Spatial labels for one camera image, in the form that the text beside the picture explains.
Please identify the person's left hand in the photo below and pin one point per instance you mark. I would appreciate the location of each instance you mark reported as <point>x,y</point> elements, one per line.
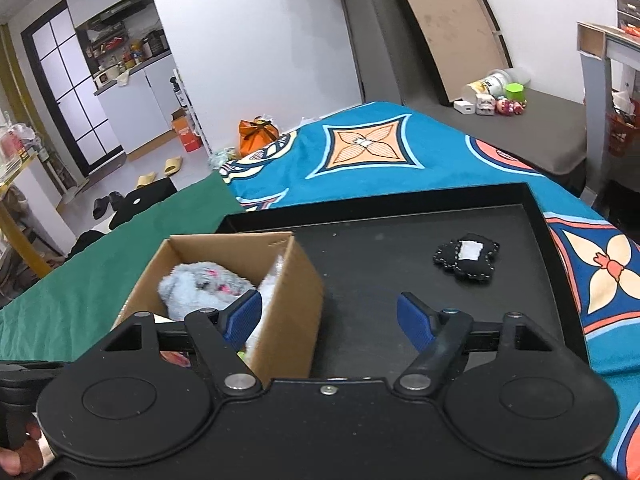
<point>20,460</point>

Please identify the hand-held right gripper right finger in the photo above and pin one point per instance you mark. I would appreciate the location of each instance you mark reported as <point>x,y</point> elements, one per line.
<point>415,320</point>

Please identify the red doll toy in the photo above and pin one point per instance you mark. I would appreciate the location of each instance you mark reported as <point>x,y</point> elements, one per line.
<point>510,106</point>

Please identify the brown leaning board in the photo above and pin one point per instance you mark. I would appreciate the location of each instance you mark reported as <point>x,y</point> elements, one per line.
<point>450,25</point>

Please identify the red basket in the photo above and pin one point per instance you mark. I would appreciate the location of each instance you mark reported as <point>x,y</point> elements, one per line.
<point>622,130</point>

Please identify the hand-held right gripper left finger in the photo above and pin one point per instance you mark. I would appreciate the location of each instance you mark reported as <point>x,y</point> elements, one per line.
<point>245,315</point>

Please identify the small white box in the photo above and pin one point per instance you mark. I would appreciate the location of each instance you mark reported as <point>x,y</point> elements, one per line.
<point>464,107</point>

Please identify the grey table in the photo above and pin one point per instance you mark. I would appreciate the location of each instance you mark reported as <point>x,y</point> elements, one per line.
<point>595,85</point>

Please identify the brown cardboard box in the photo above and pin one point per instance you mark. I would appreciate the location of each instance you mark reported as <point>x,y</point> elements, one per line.
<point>295,310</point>

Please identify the small white figure toy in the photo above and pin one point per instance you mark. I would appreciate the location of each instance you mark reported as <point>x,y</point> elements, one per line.
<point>484,105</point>

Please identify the black bag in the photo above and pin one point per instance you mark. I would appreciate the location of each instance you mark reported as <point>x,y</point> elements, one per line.
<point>145,202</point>

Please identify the grey upright panel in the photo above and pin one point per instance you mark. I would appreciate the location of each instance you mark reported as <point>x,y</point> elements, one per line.
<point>380,35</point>

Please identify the cluttered kitchen shelf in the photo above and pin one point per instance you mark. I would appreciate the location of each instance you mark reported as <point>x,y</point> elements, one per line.
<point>125,45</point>

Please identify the green cloth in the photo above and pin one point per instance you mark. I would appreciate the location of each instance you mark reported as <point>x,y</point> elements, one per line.
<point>125,260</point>

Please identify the yellow metal rack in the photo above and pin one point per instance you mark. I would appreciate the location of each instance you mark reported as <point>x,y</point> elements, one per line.
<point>15,220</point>

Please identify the clear plastic jar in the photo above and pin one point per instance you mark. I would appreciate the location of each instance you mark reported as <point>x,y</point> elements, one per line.
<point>492,82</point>

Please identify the orange cardboard box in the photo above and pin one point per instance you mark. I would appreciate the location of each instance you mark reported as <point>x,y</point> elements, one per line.
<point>186,135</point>

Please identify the black framed glass door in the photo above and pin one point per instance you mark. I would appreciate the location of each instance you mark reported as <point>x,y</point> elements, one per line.
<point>70,85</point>

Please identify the black tray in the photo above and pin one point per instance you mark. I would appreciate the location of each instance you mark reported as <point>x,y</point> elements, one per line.
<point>375,260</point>

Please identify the black shoe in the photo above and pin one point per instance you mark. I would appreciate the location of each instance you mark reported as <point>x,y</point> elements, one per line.
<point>100,206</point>
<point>116,199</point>

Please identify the black felt patch toy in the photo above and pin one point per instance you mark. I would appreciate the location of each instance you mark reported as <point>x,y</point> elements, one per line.
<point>450,252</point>

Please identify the yellow slipper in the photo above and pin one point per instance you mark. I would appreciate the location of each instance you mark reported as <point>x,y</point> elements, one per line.
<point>172,165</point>
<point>146,180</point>

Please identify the large grey fuzzy plush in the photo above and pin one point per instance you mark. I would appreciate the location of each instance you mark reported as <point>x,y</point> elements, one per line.
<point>200,285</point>

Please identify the crumpled clear plastic bag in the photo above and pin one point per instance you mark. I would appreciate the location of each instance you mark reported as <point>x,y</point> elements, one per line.
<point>222,158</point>

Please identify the green cup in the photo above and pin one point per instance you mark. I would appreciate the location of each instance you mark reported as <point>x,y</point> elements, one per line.
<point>514,91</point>

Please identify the orange bag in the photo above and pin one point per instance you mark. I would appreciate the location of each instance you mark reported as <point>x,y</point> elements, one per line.
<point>257,135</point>

